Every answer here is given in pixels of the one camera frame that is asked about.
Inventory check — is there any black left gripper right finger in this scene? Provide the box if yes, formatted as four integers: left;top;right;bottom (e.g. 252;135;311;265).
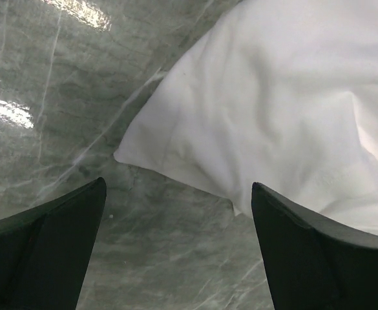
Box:
251;183;378;309

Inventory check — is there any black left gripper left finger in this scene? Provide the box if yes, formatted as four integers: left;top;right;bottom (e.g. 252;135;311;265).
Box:
0;178;107;309

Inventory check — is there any white printed t-shirt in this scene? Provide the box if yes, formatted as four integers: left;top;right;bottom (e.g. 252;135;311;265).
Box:
114;1;378;235

